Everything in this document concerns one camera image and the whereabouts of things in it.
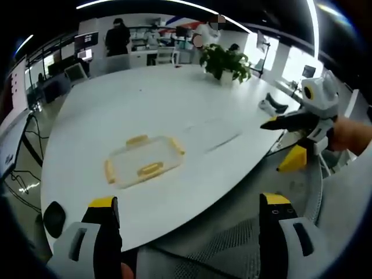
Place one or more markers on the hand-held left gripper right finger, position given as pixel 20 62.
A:
pixel 279 247

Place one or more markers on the white board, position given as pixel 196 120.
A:
pixel 16 84

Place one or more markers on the green potted plant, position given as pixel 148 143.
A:
pixel 225 61

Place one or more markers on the clear container lid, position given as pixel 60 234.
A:
pixel 145 160

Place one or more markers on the person's right hand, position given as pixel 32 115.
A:
pixel 353 135

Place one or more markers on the computer monitor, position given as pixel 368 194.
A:
pixel 86 41
pixel 85 55

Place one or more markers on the black stand with lamp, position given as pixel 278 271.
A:
pixel 264 55

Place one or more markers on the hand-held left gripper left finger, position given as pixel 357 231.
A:
pixel 87 250

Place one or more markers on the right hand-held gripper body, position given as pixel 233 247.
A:
pixel 321 98

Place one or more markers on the ceiling light strip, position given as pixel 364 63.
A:
pixel 23 43
pixel 312 26

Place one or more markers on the person's left hand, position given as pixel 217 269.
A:
pixel 127 270

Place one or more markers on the black and white object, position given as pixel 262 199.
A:
pixel 271 104

